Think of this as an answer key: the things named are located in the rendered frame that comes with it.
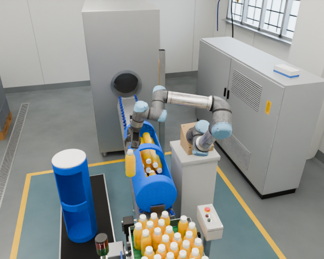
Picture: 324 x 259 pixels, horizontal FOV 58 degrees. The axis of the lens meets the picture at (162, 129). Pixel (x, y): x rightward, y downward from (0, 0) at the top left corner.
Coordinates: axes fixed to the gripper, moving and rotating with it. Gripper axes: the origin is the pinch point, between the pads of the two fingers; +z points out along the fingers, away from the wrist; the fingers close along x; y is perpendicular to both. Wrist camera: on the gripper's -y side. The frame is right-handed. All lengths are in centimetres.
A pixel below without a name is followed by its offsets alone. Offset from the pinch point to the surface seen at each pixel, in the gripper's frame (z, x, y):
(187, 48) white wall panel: 125, -201, 505
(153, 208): 31.7, -20.4, -19.8
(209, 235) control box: 19, -48, -47
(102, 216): 143, -2, 50
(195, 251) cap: 15, -35, -59
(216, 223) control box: 13, -52, -43
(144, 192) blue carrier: 23.3, -12.8, -14.0
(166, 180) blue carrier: 13.5, -26.3, -10.9
